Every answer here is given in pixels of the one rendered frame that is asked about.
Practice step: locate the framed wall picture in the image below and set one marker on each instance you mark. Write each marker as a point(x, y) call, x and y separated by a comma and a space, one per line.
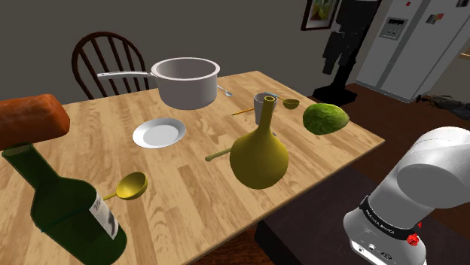
point(319, 13)

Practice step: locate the small olive yellow ladle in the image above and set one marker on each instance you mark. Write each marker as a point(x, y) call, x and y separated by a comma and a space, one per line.
point(291, 104)

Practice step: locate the white plate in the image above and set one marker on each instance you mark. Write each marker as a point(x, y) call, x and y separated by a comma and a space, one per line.
point(159, 133)

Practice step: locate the dark green wine bottle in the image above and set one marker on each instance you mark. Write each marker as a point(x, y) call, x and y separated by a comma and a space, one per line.
point(69, 216)

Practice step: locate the silver spoon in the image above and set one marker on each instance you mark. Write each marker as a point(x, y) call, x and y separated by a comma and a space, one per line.
point(228, 93)

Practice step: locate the green avocado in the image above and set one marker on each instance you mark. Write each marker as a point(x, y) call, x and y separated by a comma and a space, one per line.
point(325, 119)

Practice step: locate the olive yellow long-necked vase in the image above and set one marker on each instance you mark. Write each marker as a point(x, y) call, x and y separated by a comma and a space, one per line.
point(259, 161)

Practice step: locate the dark robot stand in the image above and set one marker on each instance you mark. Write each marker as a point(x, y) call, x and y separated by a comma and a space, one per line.
point(312, 220)

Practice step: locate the light wooden table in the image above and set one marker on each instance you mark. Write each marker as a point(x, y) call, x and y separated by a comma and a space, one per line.
point(205, 198)

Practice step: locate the grey refrigerator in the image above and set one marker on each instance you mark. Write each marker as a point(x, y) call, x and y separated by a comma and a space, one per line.
point(407, 55)

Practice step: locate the grey cup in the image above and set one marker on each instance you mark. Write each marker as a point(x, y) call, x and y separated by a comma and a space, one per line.
point(257, 110)

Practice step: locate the brown bread loaf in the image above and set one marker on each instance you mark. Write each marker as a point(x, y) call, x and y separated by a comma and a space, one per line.
point(29, 119)

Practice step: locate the dark bundle on floor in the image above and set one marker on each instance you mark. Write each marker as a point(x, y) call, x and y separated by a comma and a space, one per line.
point(446, 104)

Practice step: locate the large yellow ladle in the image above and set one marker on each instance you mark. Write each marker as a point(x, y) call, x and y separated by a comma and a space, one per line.
point(132, 186)

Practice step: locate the black coat stand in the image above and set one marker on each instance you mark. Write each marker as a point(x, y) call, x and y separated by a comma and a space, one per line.
point(343, 55)

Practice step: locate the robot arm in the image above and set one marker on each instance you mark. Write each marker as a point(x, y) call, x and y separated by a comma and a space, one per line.
point(400, 190)

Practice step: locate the dark wooden chair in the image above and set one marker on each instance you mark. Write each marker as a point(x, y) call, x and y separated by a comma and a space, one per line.
point(81, 55)

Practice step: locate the yellow pencil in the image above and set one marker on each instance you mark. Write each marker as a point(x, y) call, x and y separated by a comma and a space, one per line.
point(242, 111)

